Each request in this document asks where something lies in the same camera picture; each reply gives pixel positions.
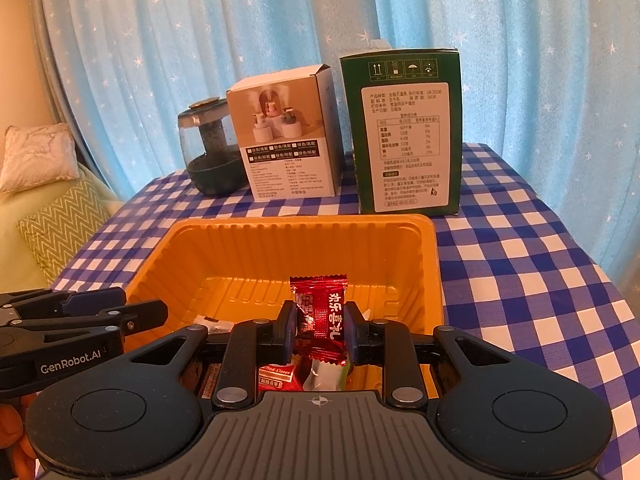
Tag dark red foil candy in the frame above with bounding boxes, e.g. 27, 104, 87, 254
290, 274, 347, 365

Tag left hand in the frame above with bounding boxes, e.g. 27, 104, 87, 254
0, 393, 37, 480

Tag green sofa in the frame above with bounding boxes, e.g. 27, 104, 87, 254
1, 181, 96, 292

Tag green chevron cushion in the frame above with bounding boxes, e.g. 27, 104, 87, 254
16, 178, 111, 285

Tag grey seaweed snack packet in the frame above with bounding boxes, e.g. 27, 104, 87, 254
193, 315, 234, 335

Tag orange plastic tray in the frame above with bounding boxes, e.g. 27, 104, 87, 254
125, 214, 445, 350

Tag red rectangular candy packet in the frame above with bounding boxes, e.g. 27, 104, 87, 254
258, 364, 303, 391

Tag blue white checkered tablecloth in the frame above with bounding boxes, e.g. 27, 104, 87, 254
54, 144, 639, 479

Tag white embroidered cushion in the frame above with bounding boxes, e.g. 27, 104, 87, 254
1, 122, 80, 193

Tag dark glass humidifier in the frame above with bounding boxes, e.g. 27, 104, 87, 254
177, 96, 247, 197

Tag white candy wrapper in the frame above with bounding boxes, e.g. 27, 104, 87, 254
303, 359, 350, 391

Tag white humidifier box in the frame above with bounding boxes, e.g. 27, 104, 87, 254
227, 64, 344, 202

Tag grey curtain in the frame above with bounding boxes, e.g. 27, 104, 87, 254
29, 0, 113, 191

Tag green milk carton box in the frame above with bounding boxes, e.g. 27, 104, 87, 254
340, 48, 462, 217

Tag blue star curtain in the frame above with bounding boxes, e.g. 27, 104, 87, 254
39, 0, 640, 291

